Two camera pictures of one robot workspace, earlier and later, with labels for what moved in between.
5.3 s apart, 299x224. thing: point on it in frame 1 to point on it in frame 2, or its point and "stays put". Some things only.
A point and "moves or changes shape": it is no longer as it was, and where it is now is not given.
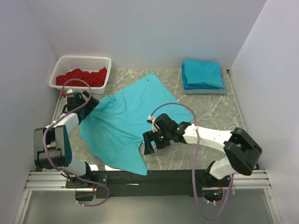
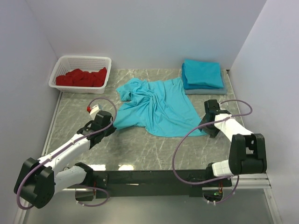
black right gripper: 149,136 to 212,133
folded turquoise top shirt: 201,72 stays put
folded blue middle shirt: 198,86 stays put
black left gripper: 91,105 to 110,130
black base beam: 122,184 stays put
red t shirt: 96,79 stays put
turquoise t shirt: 112,135 moves or changes shape
